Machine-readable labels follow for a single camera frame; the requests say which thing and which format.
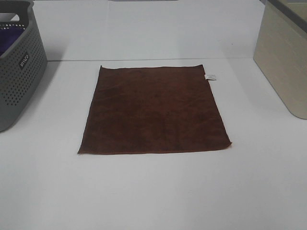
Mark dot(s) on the brown towel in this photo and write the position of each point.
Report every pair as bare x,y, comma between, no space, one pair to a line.
153,110

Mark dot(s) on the grey perforated laundry basket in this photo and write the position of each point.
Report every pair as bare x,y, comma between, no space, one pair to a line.
22,65

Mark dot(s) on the beige storage bin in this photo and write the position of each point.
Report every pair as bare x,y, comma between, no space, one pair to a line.
281,52

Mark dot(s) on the purple towel in basket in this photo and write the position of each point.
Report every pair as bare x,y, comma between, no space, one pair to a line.
8,38

